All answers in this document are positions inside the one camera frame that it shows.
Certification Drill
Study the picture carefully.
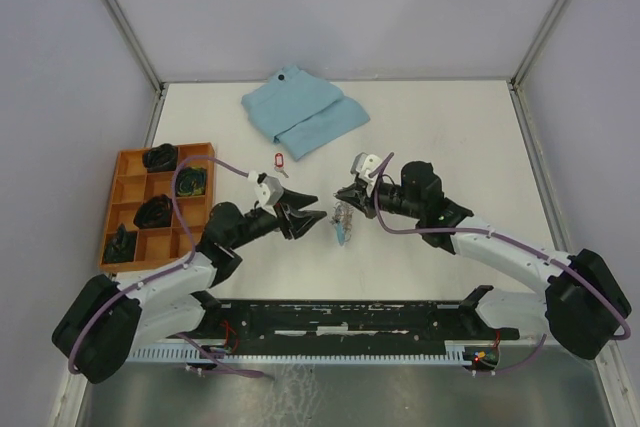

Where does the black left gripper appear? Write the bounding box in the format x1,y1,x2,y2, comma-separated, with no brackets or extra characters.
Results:
229,186,327,249

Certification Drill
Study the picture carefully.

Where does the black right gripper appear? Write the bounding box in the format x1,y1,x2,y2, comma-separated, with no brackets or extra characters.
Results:
336,176,423,219

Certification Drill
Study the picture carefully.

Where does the metal key organizer blue handle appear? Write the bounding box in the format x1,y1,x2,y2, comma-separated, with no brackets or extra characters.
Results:
330,201,354,246

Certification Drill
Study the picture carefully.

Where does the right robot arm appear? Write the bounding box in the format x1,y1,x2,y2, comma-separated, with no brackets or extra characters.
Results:
335,153,632,360

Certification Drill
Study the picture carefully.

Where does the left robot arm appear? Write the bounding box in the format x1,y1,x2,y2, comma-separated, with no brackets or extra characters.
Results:
51,189,327,384

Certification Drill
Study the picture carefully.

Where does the red tag key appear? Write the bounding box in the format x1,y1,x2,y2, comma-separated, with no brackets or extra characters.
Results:
274,152,289,179

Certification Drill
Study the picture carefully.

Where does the light blue cloth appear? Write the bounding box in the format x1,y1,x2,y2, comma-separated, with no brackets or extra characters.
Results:
241,65,370,161

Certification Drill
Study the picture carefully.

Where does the orange compartment tray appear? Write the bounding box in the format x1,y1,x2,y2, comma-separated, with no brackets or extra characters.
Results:
99,143,214,274

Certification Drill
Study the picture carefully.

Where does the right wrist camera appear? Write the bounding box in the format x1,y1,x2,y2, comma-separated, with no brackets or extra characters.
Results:
350,152,383,193

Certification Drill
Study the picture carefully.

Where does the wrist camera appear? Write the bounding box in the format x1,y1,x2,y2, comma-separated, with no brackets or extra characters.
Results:
350,152,383,193
247,170,284,215

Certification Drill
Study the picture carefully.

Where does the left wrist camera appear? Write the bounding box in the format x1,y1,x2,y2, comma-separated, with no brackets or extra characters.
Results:
247,170,284,215

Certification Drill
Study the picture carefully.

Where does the blue green coiled cable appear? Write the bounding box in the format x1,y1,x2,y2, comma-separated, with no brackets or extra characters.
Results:
172,165,209,197

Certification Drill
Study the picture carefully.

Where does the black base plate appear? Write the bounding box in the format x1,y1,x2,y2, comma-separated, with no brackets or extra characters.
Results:
187,299,520,354

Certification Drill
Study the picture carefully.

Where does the black coiled cable middle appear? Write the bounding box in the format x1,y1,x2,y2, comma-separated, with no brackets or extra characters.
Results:
133,196,176,229

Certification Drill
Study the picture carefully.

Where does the black coiled cable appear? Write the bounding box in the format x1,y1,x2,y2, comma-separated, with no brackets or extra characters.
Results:
133,196,176,229
102,226,139,264
142,144,180,170

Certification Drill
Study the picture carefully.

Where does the black coiled cable top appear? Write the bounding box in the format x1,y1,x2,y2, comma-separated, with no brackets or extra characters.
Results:
142,144,180,170

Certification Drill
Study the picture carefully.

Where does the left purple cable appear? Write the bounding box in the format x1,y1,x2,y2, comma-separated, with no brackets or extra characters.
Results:
67,155,274,378

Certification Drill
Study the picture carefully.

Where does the black coiled cable bottom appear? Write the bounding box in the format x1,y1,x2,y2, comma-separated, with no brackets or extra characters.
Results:
102,226,139,264

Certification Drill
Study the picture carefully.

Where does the white cable duct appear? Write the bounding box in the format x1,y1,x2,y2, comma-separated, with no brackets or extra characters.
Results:
127,341,471,367

